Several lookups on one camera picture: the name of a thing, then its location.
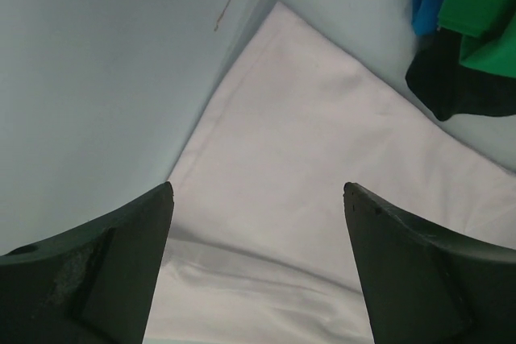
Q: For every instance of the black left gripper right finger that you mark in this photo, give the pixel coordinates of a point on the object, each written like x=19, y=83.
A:
x=424, y=283

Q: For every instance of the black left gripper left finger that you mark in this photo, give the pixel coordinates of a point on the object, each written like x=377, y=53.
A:
x=91, y=284

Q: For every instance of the white t shirt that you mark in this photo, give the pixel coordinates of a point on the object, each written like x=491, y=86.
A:
x=258, y=250

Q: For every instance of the black folded t shirt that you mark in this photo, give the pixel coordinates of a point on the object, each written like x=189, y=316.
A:
x=445, y=87

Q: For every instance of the green folded t shirt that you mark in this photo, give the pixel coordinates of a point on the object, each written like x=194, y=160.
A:
x=487, y=33

